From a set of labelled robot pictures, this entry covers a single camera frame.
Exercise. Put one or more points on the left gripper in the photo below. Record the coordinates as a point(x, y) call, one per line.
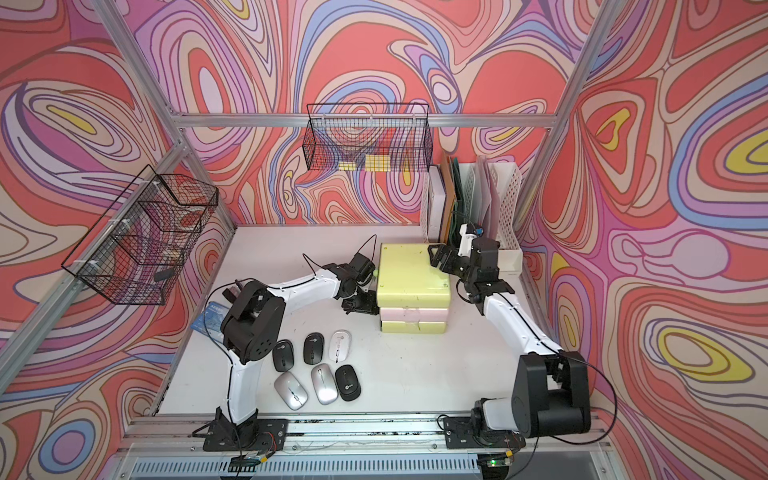
point(372, 306)

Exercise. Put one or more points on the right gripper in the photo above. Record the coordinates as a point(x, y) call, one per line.
point(449, 255)

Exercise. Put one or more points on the white computer mouse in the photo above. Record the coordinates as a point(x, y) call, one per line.
point(339, 346)

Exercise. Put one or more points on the green drawer cabinet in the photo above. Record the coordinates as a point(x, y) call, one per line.
point(413, 296)

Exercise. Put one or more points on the black computer mouse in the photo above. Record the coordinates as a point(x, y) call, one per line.
point(283, 356)
point(348, 383)
point(313, 348)

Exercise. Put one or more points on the silver computer mouse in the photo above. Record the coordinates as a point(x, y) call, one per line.
point(291, 391)
point(324, 385)

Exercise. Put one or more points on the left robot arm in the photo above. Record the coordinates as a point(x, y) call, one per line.
point(250, 332)

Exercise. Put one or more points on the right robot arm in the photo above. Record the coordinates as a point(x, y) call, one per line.
point(550, 395)

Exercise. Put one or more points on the green folder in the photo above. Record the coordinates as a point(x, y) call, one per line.
point(458, 214)

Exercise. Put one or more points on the brown folder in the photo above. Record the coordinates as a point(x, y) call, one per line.
point(446, 171)

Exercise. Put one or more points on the white file organizer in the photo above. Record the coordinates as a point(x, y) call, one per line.
point(491, 191)

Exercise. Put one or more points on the yellow sticky note pad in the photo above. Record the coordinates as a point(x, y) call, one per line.
point(377, 163)

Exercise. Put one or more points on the blue card pack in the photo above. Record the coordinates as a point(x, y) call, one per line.
point(209, 322)

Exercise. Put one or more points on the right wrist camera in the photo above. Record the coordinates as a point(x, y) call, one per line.
point(468, 233)

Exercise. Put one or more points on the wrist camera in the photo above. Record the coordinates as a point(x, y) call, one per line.
point(468, 233)
point(361, 265)

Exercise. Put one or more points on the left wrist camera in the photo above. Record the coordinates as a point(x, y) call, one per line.
point(361, 265)

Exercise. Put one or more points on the back black wire basket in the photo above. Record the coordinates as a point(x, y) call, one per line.
point(339, 135)

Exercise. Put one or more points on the black wire basket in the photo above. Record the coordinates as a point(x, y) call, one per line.
point(339, 135)
point(137, 249)

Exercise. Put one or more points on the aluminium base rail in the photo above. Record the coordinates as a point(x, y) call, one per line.
point(352, 446)

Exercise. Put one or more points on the left black wire basket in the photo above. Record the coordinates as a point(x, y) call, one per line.
point(137, 249)

